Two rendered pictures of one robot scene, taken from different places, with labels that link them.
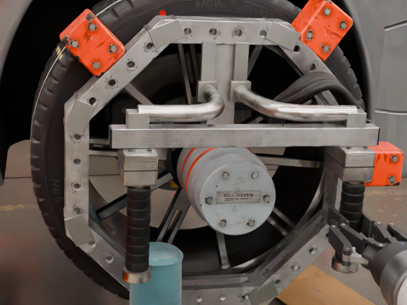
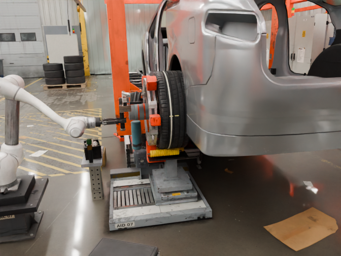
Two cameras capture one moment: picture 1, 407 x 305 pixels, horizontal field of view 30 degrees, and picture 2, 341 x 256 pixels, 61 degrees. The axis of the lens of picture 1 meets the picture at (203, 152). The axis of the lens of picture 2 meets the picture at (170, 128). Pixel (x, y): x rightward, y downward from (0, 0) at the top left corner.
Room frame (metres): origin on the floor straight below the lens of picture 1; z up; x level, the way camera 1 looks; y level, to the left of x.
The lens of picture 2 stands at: (1.62, -2.42, 1.39)
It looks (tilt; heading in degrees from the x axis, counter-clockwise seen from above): 16 degrees down; 93
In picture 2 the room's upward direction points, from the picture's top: 2 degrees counter-clockwise
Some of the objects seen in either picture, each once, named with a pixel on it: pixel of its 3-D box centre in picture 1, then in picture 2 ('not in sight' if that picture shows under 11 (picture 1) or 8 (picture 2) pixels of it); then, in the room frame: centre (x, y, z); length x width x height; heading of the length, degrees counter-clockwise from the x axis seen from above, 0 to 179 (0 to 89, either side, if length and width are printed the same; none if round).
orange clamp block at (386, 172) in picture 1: (372, 163); (155, 120); (1.41, -0.33, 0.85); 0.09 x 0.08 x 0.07; 103
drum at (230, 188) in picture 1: (223, 179); (141, 112); (1.26, -0.04, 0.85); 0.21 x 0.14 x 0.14; 13
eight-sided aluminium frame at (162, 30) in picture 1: (214, 167); (149, 111); (1.33, -0.02, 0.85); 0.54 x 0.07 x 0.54; 103
